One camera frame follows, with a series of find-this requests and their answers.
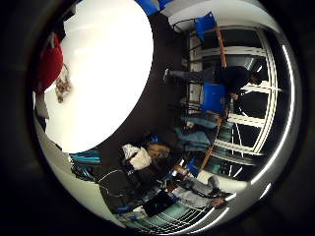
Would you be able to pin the leopard print plush toy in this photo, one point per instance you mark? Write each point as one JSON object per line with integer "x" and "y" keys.
{"x": 63, "y": 86}

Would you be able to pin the blue chair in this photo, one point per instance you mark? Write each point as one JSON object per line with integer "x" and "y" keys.
{"x": 147, "y": 6}
{"x": 214, "y": 97}
{"x": 205, "y": 24}

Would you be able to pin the blue metal rack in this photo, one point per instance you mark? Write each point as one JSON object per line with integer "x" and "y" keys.
{"x": 86, "y": 157}

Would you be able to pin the standing person in dark clothes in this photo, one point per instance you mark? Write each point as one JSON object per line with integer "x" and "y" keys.
{"x": 229, "y": 77}

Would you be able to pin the seated person in grey top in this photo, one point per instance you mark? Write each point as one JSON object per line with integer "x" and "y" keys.
{"x": 197, "y": 193}

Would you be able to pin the red plush toy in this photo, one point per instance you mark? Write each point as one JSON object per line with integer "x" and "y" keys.
{"x": 50, "y": 64}

